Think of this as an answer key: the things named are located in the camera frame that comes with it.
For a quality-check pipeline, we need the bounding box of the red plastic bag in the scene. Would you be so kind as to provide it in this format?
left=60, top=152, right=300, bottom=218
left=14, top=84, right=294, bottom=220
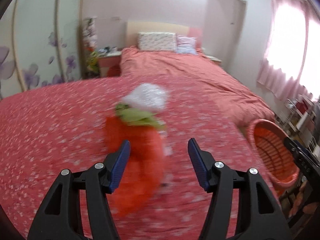
left=105, top=116, right=165, bottom=217

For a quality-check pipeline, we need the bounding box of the green plastic bag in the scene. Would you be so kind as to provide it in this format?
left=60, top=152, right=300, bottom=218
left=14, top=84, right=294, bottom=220
left=115, top=103, right=165, bottom=131

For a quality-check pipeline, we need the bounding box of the clear bubble wrap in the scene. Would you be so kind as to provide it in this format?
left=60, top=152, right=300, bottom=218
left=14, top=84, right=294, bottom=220
left=120, top=83, right=169, bottom=113

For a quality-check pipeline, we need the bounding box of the person right hand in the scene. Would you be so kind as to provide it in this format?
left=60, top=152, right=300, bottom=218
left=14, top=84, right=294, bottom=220
left=289, top=180, right=319, bottom=218

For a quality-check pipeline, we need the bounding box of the red plastic laundry basket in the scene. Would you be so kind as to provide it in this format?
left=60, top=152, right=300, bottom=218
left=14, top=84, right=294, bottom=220
left=246, top=119, right=299, bottom=192

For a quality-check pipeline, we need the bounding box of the cluttered desk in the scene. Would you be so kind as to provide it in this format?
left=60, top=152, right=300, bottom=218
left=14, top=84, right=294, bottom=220
left=291, top=95, right=317, bottom=152

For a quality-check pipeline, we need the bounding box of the red floral tablecloth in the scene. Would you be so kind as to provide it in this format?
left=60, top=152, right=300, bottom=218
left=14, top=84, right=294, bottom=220
left=1, top=76, right=268, bottom=239

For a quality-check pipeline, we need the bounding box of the pink window curtain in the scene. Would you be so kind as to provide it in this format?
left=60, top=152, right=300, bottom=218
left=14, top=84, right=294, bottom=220
left=257, top=0, right=319, bottom=100

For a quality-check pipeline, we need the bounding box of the bed with salmon duvet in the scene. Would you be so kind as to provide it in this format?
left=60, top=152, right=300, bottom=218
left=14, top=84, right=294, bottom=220
left=120, top=47, right=274, bottom=127

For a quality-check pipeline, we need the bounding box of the right pink nightstand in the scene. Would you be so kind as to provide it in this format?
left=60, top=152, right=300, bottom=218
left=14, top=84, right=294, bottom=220
left=205, top=54, right=222, bottom=65

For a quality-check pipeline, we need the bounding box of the pink nightstand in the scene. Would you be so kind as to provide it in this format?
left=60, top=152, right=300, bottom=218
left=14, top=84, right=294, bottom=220
left=98, top=51, right=121, bottom=77
left=205, top=54, right=222, bottom=65

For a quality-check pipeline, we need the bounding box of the left pink nightstand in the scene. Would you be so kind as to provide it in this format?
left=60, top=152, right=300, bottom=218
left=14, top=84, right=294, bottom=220
left=98, top=51, right=121, bottom=77

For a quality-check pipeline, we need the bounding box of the pink striped pillow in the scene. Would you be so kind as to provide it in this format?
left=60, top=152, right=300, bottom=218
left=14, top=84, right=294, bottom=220
left=176, top=35, right=197, bottom=55

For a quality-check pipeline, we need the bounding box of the sliding wardrobe with flowers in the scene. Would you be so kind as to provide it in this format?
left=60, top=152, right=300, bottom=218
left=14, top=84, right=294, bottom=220
left=1, top=0, right=82, bottom=99

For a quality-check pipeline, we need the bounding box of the hanging plush toy organizer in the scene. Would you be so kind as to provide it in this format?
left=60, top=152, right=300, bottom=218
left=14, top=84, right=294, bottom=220
left=82, top=17, right=100, bottom=79

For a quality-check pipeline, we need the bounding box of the floral white pillow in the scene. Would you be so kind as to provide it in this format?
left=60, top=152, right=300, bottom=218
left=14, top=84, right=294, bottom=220
left=138, top=32, right=177, bottom=52

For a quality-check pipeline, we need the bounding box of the beige pink headboard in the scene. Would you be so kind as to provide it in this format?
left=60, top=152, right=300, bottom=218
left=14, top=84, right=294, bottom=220
left=125, top=21, right=202, bottom=48

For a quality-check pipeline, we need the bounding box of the white wire trolley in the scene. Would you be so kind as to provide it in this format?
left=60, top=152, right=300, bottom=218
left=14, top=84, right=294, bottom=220
left=276, top=99, right=303, bottom=132

